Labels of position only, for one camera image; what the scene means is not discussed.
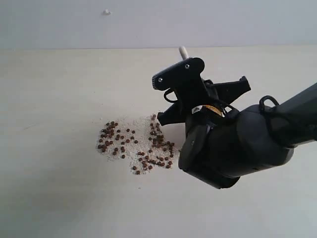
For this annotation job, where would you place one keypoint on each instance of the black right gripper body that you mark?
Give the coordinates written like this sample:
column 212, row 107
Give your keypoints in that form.
column 220, row 94

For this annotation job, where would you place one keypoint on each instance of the wooden handled paint brush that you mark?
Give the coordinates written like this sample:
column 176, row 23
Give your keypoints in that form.
column 183, row 52

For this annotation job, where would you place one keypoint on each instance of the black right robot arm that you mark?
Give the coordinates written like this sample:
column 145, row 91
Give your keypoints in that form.
column 221, row 146

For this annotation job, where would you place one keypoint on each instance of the pile of brown beans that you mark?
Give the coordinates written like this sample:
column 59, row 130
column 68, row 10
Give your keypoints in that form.
column 141, row 141

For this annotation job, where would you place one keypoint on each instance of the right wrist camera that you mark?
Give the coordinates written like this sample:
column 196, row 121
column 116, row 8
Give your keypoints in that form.
column 180, row 74

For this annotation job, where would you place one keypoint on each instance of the small white wall fixture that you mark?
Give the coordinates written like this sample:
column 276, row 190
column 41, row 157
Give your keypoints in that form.
column 106, row 12

